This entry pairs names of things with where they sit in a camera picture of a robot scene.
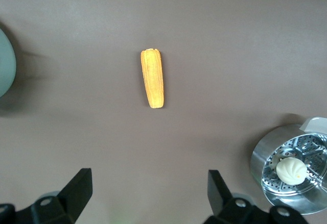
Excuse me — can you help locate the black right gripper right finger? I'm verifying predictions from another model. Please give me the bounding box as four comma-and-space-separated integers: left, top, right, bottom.
204, 169, 311, 224

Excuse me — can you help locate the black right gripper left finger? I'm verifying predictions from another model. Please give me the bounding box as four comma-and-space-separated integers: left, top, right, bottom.
0, 167, 93, 224

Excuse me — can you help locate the yellow corn cob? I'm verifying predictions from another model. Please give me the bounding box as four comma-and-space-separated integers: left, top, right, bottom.
140, 47, 166, 109

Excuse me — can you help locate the glass pot lid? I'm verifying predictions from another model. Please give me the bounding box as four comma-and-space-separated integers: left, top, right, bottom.
0, 27, 17, 98

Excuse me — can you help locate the steel steamer pot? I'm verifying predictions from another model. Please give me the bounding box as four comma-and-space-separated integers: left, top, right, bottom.
250, 116, 327, 214

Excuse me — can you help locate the white steamed bun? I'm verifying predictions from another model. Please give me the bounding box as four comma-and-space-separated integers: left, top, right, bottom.
275, 157, 307, 185

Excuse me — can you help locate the perforated steel steamer plate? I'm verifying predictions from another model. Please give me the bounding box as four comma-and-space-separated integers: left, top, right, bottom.
262, 134, 327, 196

